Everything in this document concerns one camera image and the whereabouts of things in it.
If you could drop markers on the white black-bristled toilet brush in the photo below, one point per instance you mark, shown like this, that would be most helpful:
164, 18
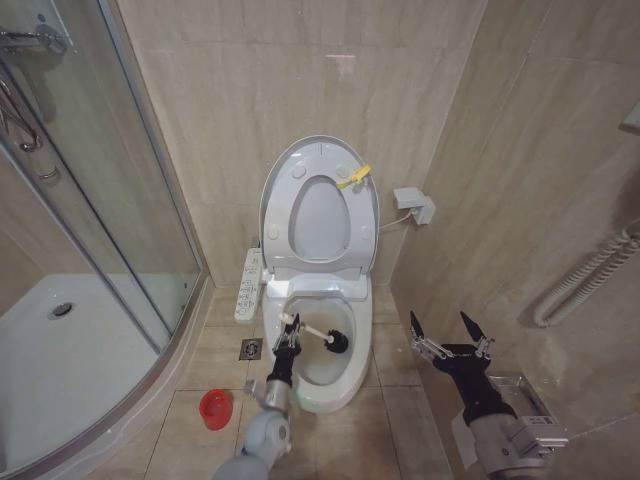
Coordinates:
339, 341

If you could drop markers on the grey wall socket box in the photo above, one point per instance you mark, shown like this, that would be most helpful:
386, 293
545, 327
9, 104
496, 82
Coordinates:
414, 202

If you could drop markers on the round chrome shower drain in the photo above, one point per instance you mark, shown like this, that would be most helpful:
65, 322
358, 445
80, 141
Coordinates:
60, 310

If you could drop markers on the red toilet brush holder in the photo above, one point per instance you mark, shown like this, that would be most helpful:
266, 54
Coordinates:
215, 410

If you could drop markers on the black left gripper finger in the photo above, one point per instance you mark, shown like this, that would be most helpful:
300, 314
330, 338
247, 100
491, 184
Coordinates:
281, 337
296, 332

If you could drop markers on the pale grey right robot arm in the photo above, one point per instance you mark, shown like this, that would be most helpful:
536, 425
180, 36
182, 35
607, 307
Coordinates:
515, 450

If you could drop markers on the square metal floor drain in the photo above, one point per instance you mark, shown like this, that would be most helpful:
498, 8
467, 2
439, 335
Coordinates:
251, 349

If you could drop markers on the white ceramic toilet bowl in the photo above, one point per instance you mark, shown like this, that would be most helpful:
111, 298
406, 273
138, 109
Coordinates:
360, 340

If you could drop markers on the white shower tray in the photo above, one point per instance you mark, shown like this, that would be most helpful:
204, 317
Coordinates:
65, 350

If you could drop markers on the white bidet control panel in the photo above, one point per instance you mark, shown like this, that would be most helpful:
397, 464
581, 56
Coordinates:
248, 287

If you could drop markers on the stainless steel paper holder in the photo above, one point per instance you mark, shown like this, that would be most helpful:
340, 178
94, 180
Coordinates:
525, 395

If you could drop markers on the chrome shower mixer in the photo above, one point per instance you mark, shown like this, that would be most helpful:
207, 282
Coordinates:
35, 40

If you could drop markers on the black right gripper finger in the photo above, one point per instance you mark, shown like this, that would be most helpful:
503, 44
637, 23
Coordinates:
422, 342
475, 332

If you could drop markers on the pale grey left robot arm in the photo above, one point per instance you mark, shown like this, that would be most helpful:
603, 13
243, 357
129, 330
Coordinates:
262, 435

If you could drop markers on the glass shower enclosure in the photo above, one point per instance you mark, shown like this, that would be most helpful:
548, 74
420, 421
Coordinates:
115, 165

